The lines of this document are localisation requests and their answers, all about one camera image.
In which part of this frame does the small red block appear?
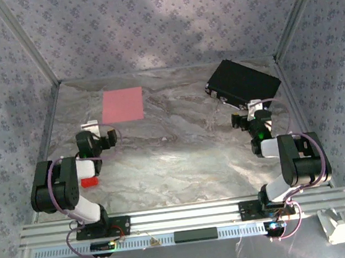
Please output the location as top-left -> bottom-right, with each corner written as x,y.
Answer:
80,175 -> 100,189

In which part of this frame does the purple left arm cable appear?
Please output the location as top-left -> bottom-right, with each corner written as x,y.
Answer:
42,127 -> 137,258

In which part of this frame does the aluminium side rail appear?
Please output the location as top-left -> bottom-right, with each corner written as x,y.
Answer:
273,54 -> 334,193
16,82 -> 77,225

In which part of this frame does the white plastic bracket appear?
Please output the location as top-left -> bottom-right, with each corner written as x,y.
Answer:
316,206 -> 345,247

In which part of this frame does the small circuit board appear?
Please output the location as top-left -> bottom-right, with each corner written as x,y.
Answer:
90,239 -> 117,255
263,219 -> 289,238

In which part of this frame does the small tan connector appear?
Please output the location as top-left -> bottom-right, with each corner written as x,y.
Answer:
149,235 -> 164,249

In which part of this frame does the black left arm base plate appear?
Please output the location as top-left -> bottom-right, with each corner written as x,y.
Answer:
73,215 -> 133,242

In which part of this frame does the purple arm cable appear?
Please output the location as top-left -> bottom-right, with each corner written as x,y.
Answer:
255,92 -> 336,243
42,127 -> 137,258

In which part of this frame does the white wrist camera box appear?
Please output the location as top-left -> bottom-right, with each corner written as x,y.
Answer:
79,119 -> 101,140
245,99 -> 266,118

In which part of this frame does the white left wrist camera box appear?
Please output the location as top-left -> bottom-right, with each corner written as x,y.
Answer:
79,119 -> 101,140

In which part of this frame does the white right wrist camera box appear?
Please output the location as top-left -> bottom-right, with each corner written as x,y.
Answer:
245,99 -> 266,118

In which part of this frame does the slotted grey cable duct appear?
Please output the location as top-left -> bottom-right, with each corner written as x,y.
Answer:
32,221 -> 269,258

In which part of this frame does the aluminium frame post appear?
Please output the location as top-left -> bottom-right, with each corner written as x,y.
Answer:
0,0 -> 63,92
266,0 -> 338,62

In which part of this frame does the black rectangular bar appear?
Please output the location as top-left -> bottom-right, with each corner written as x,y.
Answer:
173,226 -> 219,244

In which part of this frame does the pink paper sheet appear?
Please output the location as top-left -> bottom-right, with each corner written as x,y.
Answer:
98,86 -> 146,125

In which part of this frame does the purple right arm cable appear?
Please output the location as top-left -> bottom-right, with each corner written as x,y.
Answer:
255,92 -> 336,243

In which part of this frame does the black hard case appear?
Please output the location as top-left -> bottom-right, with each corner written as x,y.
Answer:
201,53 -> 285,117

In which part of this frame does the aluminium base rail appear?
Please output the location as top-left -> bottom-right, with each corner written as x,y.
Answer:
17,186 -> 345,251

